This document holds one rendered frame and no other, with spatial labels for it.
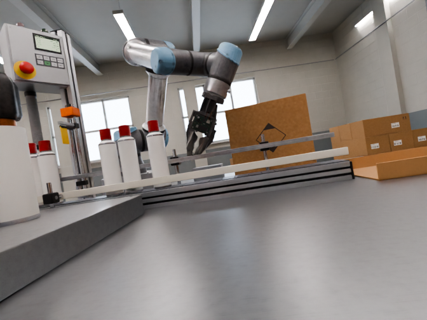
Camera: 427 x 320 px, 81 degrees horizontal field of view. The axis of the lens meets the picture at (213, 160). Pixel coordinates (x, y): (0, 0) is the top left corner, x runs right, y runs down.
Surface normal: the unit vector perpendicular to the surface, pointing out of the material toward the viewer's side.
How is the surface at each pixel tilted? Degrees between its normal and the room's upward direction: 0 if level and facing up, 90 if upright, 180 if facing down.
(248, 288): 0
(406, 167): 90
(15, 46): 90
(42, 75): 90
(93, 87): 90
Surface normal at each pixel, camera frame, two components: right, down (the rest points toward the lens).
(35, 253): 0.98, -0.16
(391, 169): -0.10, 0.02
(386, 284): -0.16, -0.99
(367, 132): 0.11, -0.01
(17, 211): 0.76, -0.12
